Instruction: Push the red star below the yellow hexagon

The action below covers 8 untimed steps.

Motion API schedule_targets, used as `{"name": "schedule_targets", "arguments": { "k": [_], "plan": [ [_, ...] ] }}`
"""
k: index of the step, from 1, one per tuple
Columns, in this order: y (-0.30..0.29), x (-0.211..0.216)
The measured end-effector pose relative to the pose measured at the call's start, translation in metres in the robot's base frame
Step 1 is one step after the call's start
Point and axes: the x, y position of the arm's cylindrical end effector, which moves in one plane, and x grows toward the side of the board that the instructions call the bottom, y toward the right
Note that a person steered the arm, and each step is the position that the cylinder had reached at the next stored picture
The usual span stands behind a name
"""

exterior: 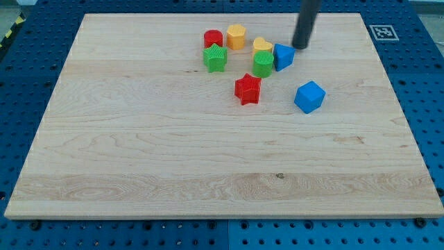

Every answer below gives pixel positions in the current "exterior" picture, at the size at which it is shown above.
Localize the blue triangle block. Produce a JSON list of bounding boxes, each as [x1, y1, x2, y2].
[[273, 44, 296, 72]]

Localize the yellow hexagon block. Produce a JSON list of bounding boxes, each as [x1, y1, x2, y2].
[[226, 24, 246, 50]]

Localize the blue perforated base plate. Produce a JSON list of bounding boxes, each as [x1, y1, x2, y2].
[[1, 1, 443, 249]]

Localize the yellow heart block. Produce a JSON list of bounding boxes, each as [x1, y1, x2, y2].
[[253, 37, 273, 56]]

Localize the blue cube block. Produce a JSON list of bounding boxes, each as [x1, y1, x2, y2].
[[294, 81, 325, 114]]

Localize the red cylinder block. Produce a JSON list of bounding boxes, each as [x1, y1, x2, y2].
[[203, 29, 223, 48]]

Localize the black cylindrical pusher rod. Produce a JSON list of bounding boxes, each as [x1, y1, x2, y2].
[[292, 0, 322, 49]]

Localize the green cylinder block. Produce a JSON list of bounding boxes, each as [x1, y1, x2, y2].
[[253, 51, 274, 78]]

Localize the red star block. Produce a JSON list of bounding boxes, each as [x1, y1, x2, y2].
[[234, 73, 262, 106]]

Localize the green star block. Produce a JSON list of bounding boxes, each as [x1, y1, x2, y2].
[[203, 44, 228, 73]]

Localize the wooden board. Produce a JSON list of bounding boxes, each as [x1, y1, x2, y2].
[[5, 13, 443, 220]]

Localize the white fiducial marker tag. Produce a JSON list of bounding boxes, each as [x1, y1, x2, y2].
[[370, 24, 399, 41]]

